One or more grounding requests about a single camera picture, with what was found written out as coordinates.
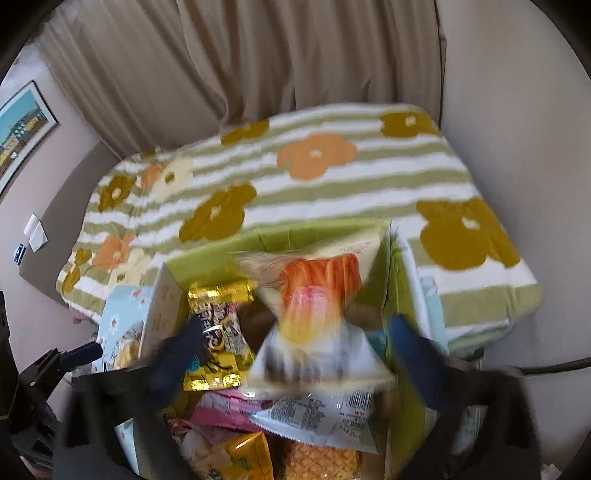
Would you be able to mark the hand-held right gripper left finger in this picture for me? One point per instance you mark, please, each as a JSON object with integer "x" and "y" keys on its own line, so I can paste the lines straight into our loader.
{"x": 178, "y": 355}

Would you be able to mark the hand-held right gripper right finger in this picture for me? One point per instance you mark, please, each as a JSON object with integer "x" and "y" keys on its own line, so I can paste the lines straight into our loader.
{"x": 415, "y": 360}

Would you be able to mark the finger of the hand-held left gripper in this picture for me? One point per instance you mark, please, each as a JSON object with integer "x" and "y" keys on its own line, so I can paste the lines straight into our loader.
{"x": 41, "y": 371}
{"x": 83, "y": 354}

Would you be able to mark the gold snack packet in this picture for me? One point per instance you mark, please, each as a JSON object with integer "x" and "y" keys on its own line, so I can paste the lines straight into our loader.
{"x": 217, "y": 300}

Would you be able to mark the pink striped snack packet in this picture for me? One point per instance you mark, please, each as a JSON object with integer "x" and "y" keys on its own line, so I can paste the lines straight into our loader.
{"x": 221, "y": 408}

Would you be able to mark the cream bread packet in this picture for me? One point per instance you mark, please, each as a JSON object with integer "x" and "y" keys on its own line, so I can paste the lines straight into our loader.
{"x": 201, "y": 450}

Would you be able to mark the green cardboard box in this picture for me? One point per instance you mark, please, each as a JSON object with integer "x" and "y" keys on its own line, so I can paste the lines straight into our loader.
{"x": 212, "y": 263}

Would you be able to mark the white barcode snack packet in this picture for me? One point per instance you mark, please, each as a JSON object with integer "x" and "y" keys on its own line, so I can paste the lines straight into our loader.
{"x": 314, "y": 410}

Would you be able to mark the orange striped snack packet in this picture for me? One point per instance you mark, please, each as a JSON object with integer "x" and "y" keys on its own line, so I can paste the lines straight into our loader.
{"x": 318, "y": 286}

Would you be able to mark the yellow orange snack packet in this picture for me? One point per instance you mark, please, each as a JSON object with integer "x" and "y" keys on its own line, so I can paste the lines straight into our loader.
{"x": 247, "y": 457}

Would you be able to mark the waffle packet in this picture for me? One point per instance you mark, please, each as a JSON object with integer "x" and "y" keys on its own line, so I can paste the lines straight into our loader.
{"x": 323, "y": 464}

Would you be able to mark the daisy print tablecloth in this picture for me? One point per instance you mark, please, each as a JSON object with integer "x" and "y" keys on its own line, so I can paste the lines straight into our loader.
{"x": 117, "y": 314}

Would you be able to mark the blue white small object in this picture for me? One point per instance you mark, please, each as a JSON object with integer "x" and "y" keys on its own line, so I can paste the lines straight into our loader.
{"x": 18, "y": 254}

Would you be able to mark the white paper sheet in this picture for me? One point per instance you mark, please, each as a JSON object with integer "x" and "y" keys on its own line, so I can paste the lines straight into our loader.
{"x": 36, "y": 233}

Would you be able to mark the grey padded headboard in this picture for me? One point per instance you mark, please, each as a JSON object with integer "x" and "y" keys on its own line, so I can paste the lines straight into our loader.
{"x": 60, "y": 217}

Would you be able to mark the flower striped blanket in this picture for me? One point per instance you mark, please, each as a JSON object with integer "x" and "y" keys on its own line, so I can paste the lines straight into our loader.
{"x": 346, "y": 184}

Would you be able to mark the beige curtain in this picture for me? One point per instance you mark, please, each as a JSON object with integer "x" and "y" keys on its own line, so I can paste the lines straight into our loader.
{"x": 231, "y": 55}

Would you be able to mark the framed wall poster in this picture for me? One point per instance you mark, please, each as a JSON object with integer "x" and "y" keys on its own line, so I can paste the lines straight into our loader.
{"x": 23, "y": 124}

